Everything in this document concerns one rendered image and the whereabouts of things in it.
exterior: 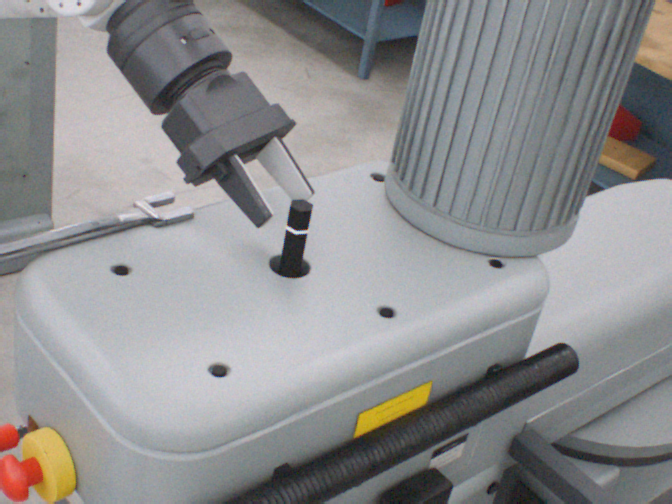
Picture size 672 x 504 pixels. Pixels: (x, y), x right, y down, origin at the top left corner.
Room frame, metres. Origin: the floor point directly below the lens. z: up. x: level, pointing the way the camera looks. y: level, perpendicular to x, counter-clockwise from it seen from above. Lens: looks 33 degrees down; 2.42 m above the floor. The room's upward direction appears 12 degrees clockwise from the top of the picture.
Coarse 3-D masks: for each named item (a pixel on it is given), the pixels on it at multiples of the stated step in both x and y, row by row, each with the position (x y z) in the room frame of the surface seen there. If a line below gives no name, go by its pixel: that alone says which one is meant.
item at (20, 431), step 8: (8, 424) 0.68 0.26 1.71; (24, 424) 0.69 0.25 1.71; (0, 432) 0.67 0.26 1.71; (8, 432) 0.68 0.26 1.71; (16, 432) 0.68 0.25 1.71; (24, 432) 0.69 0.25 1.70; (0, 440) 0.67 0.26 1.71; (8, 440) 0.67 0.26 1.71; (16, 440) 0.67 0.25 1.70; (0, 448) 0.66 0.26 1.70; (8, 448) 0.67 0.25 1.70
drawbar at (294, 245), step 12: (300, 204) 0.77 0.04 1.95; (312, 204) 0.77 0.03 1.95; (288, 216) 0.76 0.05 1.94; (300, 216) 0.76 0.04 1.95; (300, 228) 0.76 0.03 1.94; (288, 240) 0.76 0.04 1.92; (300, 240) 0.76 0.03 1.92; (288, 252) 0.76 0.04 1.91; (300, 252) 0.76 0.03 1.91; (288, 264) 0.76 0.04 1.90; (300, 264) 0.76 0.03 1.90; (288, 276) 0.76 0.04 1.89
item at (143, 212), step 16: (144, 208) 0.80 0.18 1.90; (80, 224) 0.75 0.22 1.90; (96, 224) 0.76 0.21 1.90; (112, 224) 0.76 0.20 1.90; (128, 224) 0.77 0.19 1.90; (160, 224) 0.79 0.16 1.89; (16, 240) 0.71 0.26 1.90; (32, 240) 0.72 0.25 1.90; (48, 240) 0.72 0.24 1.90; (64, 240) 0.73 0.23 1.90; (80, 240) 0.74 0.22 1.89; (0, 256) 0.69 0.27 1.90; (16, 256) 0.69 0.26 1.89
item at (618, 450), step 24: (624, 408) 1.08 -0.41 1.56; (648, 408) 1.10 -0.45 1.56; (576, 432) 1.02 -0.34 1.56; (600, 432) 1.03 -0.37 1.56; (624, 432) 1.04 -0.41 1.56; (648, 432) 1.05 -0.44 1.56; (576, 456) 1.01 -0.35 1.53; (600, 456) 1.01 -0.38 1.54; (624, 456) 1.01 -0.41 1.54; (648, 456) 1.02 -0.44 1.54; (504, 480) 0.99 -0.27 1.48; (528, 480) 0.97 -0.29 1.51; (600, 480) 0.98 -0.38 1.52; (624, 480) 1.02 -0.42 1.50; (648, 480) 1.03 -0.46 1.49
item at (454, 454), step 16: (464, 432) 0.81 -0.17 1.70; (432, 448) 0.78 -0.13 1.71; (448, 448) 0.79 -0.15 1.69; (464, 448) 0.82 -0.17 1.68; (400, 464) 0.74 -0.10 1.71; (416, 464) 0.76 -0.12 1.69; (432, 464) 0.78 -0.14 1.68; (448, 464) 0.80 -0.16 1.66; (464, 464) 0.82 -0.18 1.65; (368, 480) 0.71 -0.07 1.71; (384, 480) 0.73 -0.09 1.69; (400, 480) 0.75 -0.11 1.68; (336, 496) 0.68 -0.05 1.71; (352, 496) 0.70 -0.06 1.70; (368, 496) 0.72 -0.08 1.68
